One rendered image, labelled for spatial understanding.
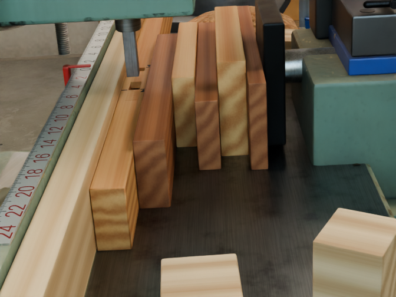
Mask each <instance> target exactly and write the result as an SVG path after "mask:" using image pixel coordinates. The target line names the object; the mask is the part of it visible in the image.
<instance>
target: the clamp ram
mask: <svg viewBox="0 0 396 297"><path fill-rule="evenodd" d="M255 18H256V40H257V43H258V48H259V53H260V58H261V62H262V67H263V72H264V75H265V80H266V96H267V122H268V146H282V145H285V144H286V83H301V82H302V60H303V57H305V56H307V55H322V54H336V51H335V48H334V47H324V48H303V49H285V24H284V21H283V19H282V16H281V13H280V11H279V8H278V5H277V3H276V0H255Z"/></svg>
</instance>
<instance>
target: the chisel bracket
mask: <svg viewBox="0 0 396 297"><path fill-rule="evenodd" d="M194 9H195V0H0V27H5V26H17V25H38V24H59V23H70V22H90V21H111V20H115V29H116V30H117V31H118V32H135V31H138V30H140V28H141V19H143V18H164V17H185V16H190V15H193V13H194Z"/></svg>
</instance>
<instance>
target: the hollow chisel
mask: <svg viewBox="0 0 396 297"><path fill-rule="evenodd" d="M122 34H123V45H124V56H125V63H126V74H127V77H138V76H139V73H140V70H139V63H138V51H137V39H136V32H122Z"/></svg>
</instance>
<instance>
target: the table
mask: <svg viewBox="0 0 396 297"><path fill-rule="evenodd" d="M221 158H222V168H221V169H216V170H199V165H198V155H197V146H196V147H177V146H176V158H175V165H174V176H173V188H172V195H171V206H170V207H159V208H146V209H141V208H139V210H138V216H137V223H136V229H135V233H134V239H133V246H132V249H129V250H102V251H98V250H96V253H95V256H94V261H93V265H92V268H91V272H90V277H89V280H88V283H87V288H86V291H85V295H84V297H160V289H161V260H162V259H167V258H183V257H192V256H208V255H225V254H236V256H237V262H238V267H239V273H240V281H241V285H242V292H243V297H313V241H314V240H315V238H316V237H317V236H318V234H319V233H320V231H321V230H322V229H323V228H324V226H325V225H326V224H327V222H328V221H329V220H330V218H331V217H332V216H333V214H334V213H335V212H336V210H337V209H338V208H343V209H349V210H354V211H358V212H364V213H370V214H374V215H379V216H385V217H391V218H395V219H396V199H385V196H384V194H383V192H382V190H381V188H380V186H379V184H378V182H377V180H376V177H375V175H374V173H373V171H372V169H371V166H370V165H369V164H365V163H363V164H360V166H353V164H339V165H327V166H315V165H313V164H312V163H311V160H310V157H309V154H308V150H307V148H306V144H305V140H304V137H303V134H302V130H301V127H300V124H299V120H298V117H297V114H296V111H295V107H294V104H293V101H292V83H286V144H285V145H282V146H268V169H262V170H252V169H251V168H250V158H249V155H242V156H222V155H221Z"/></svg>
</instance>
